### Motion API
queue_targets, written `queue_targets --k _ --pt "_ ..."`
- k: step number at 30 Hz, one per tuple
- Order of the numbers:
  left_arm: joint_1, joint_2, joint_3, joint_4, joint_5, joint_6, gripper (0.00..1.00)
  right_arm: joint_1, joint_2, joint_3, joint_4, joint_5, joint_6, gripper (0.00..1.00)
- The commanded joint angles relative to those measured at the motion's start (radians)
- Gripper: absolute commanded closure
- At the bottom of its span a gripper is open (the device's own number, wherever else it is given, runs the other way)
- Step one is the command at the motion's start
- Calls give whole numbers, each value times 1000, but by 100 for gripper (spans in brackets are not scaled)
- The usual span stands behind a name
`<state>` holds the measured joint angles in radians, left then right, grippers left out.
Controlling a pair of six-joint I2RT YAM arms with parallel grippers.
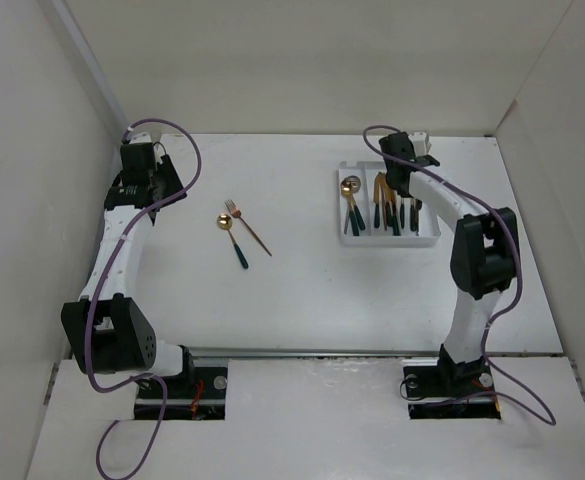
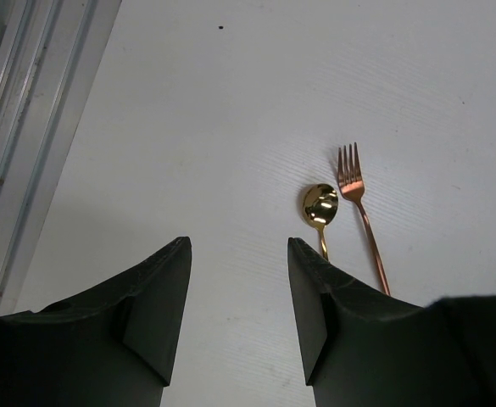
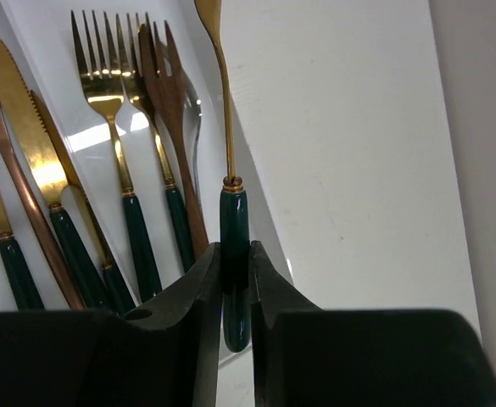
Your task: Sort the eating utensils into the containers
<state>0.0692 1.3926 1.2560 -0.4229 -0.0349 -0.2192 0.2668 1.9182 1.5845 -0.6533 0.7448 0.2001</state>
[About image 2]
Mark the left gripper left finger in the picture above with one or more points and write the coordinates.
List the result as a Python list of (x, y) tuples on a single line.
[(111, 345)]

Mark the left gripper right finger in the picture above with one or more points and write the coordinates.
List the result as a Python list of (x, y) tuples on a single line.
[(360, 347)]

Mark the gold spoon cluster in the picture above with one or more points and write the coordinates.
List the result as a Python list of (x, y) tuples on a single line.
[(319, 208)]

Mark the aluminium rail frame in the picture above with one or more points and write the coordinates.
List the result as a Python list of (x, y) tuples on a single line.
[(50, 52)]

